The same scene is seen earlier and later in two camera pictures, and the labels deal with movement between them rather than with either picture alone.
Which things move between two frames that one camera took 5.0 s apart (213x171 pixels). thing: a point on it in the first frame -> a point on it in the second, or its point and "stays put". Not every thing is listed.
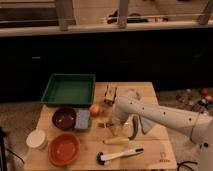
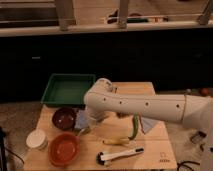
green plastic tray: [69, 90] stays put
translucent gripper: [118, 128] -> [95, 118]
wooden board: [81, 137] stays put
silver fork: [105, 125] -> [84, 130]
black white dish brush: [101, 158] stays put
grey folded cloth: [145, 123] stays put
